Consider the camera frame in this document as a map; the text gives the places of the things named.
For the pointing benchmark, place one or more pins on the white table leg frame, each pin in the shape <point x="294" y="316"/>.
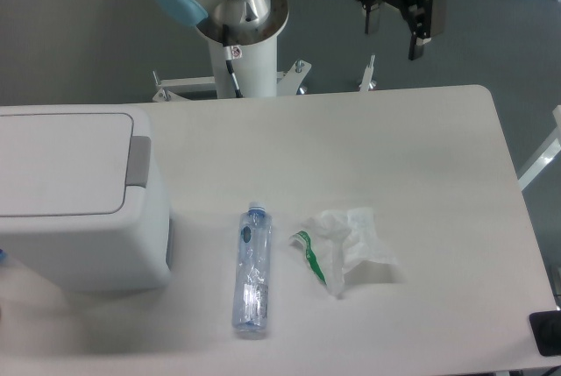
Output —
<point x="542" y="156"/>

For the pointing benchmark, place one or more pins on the crumpled clear plastic bag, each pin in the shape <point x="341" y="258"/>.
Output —
<point x="334" y="242"/>

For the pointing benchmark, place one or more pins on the black device at table edge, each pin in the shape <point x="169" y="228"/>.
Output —
<point x="546" y="330"/>

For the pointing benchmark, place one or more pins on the levelling foot bolt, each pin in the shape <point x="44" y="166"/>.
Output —
<point x="367" y="83"/>

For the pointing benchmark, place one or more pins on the clear plastic water bottle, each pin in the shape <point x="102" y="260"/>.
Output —
<point x="251" y="291"/>

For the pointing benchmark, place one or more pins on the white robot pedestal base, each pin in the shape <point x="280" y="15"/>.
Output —
<point x="238" y="71"/>

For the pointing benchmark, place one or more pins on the white trash can lid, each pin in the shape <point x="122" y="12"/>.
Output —
<point x="70" y="164"/>

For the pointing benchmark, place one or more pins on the white trash can body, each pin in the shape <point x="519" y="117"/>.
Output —
<point x="125" y="250"/>

